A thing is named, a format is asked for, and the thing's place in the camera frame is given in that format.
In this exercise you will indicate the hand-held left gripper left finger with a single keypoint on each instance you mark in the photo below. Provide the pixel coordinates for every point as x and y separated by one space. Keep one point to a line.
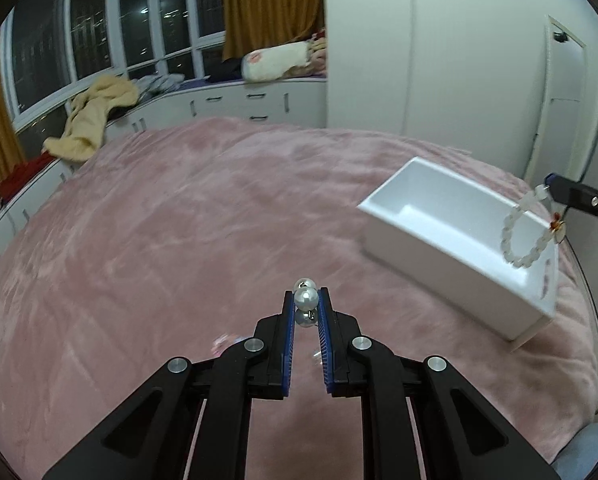
289 320

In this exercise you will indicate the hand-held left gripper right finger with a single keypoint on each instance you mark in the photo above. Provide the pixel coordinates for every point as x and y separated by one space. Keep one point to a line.
324 330

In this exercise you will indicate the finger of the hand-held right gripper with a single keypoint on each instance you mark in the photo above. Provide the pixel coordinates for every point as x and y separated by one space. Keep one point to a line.
579 197

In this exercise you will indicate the white rectangular box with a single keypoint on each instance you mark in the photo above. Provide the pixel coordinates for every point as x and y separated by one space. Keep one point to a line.
444 240

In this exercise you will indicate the small pink trinket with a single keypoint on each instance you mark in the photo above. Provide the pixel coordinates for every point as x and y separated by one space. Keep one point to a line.
225 342

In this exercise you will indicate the white door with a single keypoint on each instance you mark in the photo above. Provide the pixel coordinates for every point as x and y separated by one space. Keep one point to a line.
564 110

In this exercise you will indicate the pink plush blanket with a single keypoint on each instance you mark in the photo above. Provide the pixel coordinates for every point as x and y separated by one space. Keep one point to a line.
179 240

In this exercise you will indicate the white wardrobe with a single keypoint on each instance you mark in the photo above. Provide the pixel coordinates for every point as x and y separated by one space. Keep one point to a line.
419 45

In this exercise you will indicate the white drawer cabinet bench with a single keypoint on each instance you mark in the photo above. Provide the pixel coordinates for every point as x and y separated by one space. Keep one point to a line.
219 102

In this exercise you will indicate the blue grey chair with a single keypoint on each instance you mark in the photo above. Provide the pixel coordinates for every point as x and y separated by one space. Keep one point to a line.
591 452

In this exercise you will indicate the white flower print pillow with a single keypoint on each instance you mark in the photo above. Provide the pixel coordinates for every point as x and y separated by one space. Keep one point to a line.
274 62

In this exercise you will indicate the pink plush toys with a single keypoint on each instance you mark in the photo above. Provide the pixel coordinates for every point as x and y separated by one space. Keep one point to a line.
319 52

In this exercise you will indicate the grey crumpled clothes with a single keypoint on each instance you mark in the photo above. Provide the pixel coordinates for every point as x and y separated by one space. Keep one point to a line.
156 84

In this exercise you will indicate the yellow fleece cloth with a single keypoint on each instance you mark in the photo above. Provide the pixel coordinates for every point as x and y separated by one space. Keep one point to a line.
91 115

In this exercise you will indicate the red cloth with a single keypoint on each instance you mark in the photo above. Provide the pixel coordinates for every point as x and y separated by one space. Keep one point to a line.
24 172

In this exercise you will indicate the large window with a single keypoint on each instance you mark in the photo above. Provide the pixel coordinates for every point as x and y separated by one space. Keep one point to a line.
104 25

